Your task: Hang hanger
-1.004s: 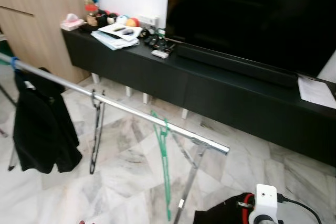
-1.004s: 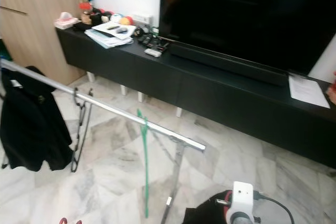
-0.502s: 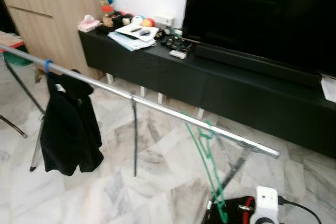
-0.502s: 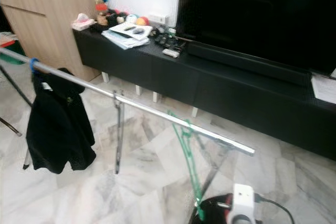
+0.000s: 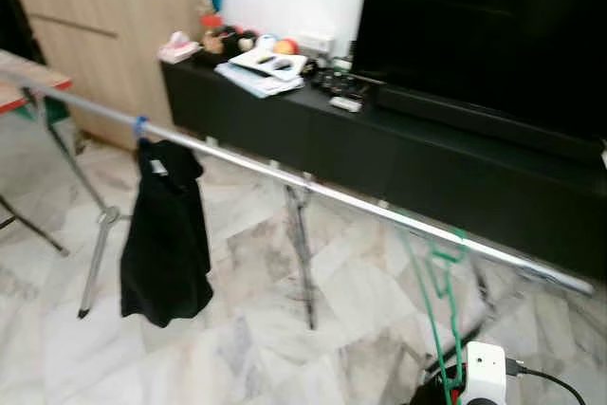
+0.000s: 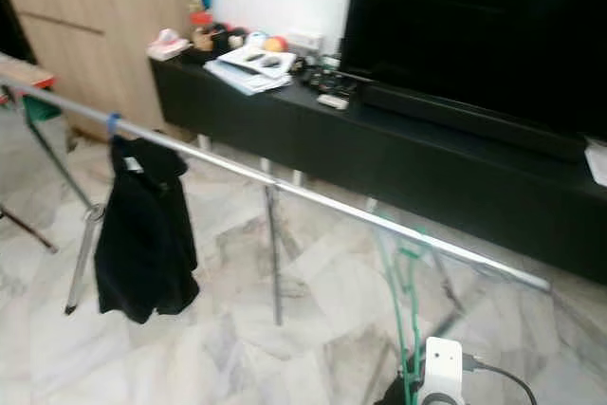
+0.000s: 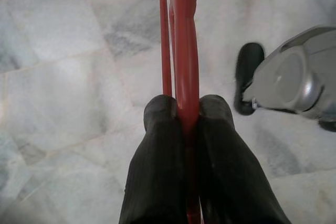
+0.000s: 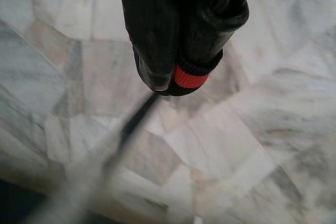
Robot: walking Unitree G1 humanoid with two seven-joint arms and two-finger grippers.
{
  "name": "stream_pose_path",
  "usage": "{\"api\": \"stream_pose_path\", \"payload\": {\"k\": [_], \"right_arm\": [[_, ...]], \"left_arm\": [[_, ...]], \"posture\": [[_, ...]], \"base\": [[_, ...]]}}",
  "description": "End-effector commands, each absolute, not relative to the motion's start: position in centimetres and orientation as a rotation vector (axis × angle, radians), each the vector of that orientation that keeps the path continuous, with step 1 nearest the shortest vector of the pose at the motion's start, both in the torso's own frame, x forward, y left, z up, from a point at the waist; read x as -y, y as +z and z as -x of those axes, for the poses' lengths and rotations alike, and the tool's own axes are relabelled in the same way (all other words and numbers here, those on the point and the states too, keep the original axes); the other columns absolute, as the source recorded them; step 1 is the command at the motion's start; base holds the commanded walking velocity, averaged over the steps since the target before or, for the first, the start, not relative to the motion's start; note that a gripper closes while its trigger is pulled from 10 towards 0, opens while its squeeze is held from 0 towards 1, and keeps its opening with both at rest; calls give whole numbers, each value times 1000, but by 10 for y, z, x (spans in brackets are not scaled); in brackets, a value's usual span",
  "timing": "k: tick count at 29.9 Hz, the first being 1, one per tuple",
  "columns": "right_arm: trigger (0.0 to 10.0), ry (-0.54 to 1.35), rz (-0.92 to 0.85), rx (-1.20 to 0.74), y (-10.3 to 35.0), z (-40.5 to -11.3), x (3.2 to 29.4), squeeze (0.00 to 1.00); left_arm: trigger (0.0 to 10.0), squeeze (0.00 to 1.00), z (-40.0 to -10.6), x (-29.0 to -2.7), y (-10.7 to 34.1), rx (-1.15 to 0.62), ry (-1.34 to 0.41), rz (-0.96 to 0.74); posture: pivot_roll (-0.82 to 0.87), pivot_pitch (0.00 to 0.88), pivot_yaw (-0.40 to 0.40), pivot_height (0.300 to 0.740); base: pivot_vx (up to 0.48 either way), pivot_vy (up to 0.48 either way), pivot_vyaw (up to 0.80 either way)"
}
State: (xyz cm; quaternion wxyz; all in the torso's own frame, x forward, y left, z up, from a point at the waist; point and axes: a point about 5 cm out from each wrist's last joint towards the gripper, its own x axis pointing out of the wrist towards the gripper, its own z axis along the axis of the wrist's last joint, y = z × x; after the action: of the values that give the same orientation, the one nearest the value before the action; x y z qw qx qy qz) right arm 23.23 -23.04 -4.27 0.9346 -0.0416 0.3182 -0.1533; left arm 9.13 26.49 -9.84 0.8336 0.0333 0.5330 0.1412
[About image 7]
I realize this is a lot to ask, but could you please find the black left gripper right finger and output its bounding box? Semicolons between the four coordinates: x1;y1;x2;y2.
195;94;291;224

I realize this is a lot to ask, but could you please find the red plastic hanger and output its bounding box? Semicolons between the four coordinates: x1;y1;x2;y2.
156;0;204;224

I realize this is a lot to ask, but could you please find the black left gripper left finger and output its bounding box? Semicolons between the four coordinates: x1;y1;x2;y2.
118;94;189;224

